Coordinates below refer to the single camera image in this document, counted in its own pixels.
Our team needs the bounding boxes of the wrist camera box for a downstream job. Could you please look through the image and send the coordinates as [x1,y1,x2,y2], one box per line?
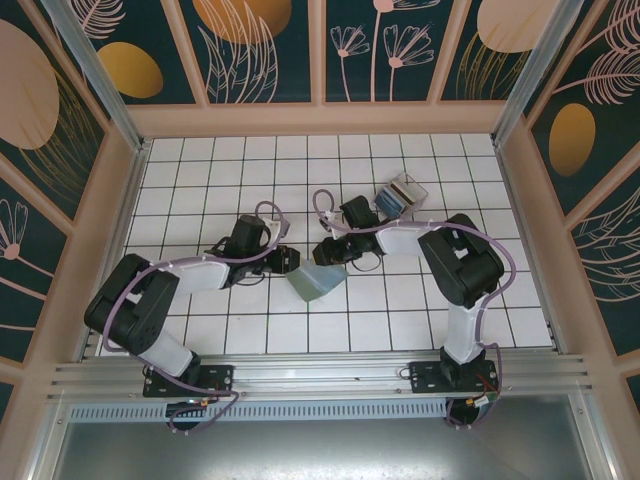
[266,214,292,239]
[322,210,347,235]

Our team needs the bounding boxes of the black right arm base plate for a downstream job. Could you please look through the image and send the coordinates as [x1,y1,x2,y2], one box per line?
[408,359,500,397]

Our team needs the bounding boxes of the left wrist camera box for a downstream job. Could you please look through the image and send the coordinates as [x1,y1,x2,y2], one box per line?
[266,214,292,239]

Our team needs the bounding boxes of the aluminium mounting rail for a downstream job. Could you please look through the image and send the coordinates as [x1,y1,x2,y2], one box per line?
[47,352,596,401]

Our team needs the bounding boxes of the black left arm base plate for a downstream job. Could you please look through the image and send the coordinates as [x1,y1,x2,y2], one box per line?
[143,364,236,400]

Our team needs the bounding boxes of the aluminium frame post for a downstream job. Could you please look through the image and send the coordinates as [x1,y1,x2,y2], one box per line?
[491,0,599,147]
[38,0,153,156]

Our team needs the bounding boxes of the green leather card holder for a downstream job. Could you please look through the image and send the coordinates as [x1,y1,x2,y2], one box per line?
[286,262,349,303]

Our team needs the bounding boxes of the clear acrylic card box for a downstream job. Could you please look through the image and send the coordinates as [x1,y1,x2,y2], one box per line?
[372,171,430,220]

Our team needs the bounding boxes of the green circuit board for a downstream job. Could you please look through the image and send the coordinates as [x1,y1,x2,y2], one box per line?
[469,392,501,416]

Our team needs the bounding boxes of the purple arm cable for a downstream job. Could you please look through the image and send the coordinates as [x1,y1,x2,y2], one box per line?
[312,188,519,431]
[102,199,291,436]

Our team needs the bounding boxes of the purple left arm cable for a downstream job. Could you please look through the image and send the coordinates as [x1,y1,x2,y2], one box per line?
[102,199,291,436]

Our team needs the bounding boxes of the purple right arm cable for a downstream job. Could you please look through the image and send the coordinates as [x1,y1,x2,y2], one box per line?
[312,188,519,431]

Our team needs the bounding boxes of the slotted grey cable duct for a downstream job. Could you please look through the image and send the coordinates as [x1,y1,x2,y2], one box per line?
[67,402,451,422]

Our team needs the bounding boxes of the grey credit card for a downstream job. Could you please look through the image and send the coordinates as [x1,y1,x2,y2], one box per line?
[382,180,416,201]

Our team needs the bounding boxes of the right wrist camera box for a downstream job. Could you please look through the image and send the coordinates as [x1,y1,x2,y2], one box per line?
[322,210,347,235]

